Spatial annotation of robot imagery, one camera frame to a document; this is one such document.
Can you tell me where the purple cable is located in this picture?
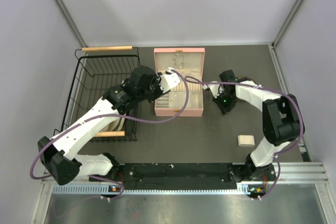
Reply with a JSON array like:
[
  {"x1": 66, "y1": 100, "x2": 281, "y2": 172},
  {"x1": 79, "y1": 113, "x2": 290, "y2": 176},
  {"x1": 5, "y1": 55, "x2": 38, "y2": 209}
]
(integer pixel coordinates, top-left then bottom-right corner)
[
  {"x1": 29, "y1": 69, "x2": 190, "y2": 200},
  {"x1": 184, "y1": 76, "x2": 306, "y2": 200}
]

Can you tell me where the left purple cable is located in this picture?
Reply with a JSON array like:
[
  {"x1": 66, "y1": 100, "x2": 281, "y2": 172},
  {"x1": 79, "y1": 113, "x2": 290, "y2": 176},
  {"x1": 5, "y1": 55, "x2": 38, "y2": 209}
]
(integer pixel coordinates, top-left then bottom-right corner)
[{"x1": 29, "y1": 69, "x2": 190, "y2": 200}]

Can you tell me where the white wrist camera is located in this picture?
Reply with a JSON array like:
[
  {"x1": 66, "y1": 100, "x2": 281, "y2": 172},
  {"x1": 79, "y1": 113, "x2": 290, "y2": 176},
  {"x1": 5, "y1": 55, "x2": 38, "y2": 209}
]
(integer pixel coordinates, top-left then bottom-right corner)
[
  {"x1": 157, "y1": 67, "x2": 181, "y2": 93},
  {"x1": 203, "y1": 84, "x2": 221, "y2": 99}
]

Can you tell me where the cream dark rimmed plate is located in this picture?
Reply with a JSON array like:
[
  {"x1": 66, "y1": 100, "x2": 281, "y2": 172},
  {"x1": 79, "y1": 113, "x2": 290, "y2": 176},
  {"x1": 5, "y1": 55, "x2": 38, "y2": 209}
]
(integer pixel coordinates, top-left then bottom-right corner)
[{"x1": 108, "y1": 117, "x2": 128, "y2": 132}]

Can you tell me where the grey slotted cable duct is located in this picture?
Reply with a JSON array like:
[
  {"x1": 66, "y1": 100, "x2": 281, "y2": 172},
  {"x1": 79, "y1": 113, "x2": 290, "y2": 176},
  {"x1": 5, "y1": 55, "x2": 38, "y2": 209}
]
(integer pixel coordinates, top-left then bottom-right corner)
[{"x1": 52, "y1": 183, "x2": 252, "y2": 196}]

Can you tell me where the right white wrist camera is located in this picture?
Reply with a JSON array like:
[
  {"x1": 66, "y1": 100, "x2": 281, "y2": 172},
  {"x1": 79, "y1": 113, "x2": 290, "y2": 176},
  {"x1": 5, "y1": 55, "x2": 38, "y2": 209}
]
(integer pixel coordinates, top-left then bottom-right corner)
[{"x1": 203, "y1": 84, "x2": 221, "y2": 99}]

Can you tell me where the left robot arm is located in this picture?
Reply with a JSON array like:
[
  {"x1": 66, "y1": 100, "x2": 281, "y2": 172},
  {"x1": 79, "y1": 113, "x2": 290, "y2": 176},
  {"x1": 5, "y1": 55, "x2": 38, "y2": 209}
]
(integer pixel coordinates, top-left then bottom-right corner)
[{"x1": 38, "y1": 66, "x2": 180, "y2": 185}]

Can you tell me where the small beige pillow block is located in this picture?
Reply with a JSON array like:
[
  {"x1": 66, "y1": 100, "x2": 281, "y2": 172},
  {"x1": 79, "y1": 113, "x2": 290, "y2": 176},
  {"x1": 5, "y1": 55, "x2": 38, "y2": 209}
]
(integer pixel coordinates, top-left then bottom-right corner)
[{"x1": 237, "y1": 135, "x2": 255, "y2": 147}]

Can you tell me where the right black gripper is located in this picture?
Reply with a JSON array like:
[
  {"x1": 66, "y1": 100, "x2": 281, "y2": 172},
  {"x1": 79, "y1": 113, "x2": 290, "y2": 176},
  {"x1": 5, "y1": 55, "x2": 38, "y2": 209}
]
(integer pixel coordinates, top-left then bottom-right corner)
[{"x1": 212, "y1": 90, "x2": 236, "y2": 115}]

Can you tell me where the pink jewelry box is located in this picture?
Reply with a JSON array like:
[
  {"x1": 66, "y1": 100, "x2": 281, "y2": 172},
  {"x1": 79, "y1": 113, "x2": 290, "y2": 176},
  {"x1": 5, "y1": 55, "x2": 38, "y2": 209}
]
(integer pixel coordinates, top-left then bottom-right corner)
[{"x1": 154, "y1": 48, "x2": 205, "y2": 117}]

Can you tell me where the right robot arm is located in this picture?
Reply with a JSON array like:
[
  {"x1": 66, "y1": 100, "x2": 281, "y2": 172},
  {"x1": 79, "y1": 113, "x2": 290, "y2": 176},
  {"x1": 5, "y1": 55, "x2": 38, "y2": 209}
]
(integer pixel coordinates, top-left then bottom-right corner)
[{"x1": 209, "y1": 70, "x2": 305, "y2": 182}]

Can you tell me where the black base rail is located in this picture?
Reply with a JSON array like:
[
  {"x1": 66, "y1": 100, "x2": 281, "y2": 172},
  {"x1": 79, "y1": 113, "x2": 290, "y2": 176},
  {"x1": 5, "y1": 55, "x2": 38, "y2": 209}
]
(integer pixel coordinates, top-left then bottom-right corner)
[{"x1": 104, "y1": 163, "x2": 276, "y2": 189}]

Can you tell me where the black wire basket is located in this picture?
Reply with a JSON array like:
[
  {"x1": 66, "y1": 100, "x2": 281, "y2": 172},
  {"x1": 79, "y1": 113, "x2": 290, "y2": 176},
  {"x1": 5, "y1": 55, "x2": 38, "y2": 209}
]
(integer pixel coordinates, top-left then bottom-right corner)
[{"x1": 53, "y1": 48, "x2": 140, "y2": 135}]

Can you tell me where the silver rhinestone necklace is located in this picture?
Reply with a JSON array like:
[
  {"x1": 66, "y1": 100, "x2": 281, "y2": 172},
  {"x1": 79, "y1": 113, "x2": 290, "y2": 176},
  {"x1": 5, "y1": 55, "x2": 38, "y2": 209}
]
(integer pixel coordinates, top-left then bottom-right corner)
[{"x1": 173, "y1": 53, "x2": 187, "y2": 70}]

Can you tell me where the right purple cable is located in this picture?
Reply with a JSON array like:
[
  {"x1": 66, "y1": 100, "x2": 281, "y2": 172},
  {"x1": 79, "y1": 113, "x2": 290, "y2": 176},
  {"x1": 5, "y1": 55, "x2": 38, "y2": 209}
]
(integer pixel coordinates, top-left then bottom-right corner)
[{"x1": 184, "y1": 76, "x2": 306, "y2": 200}]

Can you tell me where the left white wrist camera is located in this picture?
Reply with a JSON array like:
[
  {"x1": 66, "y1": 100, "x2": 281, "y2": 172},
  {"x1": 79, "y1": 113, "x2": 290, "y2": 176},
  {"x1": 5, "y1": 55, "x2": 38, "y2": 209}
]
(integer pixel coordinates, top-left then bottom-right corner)
[{"x1": 157, "y1": 67, "x2": 181, "y2": 93}]

